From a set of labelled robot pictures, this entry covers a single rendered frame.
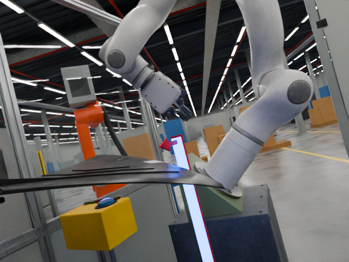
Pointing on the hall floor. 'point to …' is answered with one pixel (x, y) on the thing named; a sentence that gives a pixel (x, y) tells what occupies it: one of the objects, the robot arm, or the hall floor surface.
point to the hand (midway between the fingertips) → (184, 113)
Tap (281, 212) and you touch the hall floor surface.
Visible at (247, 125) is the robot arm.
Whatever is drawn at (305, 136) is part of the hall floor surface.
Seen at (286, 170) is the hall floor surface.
